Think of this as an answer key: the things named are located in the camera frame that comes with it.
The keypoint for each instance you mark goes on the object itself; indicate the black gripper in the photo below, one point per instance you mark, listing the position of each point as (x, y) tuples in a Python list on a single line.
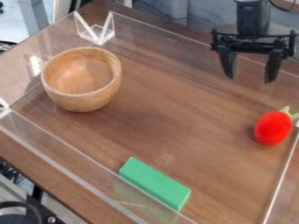
[(254, 35)]

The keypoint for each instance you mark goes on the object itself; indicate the red fruit with green leaf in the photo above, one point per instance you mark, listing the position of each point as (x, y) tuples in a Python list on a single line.
[(274, 126)]

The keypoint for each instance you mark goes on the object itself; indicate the wooden bowl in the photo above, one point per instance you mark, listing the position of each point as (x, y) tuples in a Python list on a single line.
[(82, 78)]

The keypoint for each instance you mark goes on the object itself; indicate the green rectangular block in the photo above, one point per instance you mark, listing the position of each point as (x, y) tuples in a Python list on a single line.
[(162, 187)]

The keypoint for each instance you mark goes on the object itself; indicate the black clamp under table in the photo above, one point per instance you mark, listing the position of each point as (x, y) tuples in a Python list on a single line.
[(35, 200)]

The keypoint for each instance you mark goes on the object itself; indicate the clear acrylic corner bracket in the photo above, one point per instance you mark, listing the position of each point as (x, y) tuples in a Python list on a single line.
[(95, 33)]

